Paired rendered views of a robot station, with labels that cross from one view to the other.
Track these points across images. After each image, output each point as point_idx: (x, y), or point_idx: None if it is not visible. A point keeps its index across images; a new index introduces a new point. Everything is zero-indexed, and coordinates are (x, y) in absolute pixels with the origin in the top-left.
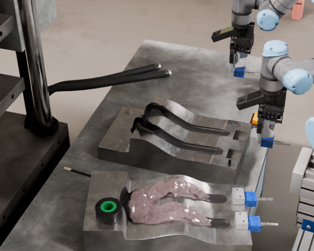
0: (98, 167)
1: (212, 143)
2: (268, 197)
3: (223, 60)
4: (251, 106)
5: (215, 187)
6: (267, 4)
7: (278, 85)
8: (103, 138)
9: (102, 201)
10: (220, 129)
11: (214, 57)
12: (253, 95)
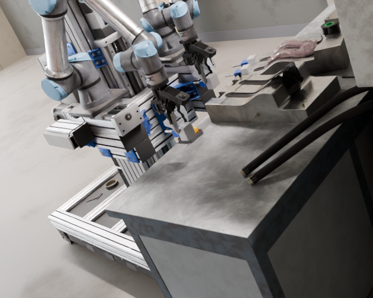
0: (341, 84)
1: (243, 87)
2: (228, 74)
3: (170, 205)
4: (185, 152)
5: (257, 74)
6: (146, 32)
7: (187, 29)
8: (330, 81)
9: (332, 24)
10: (230, 96)
11: (175, 210)
12: (202, 45)
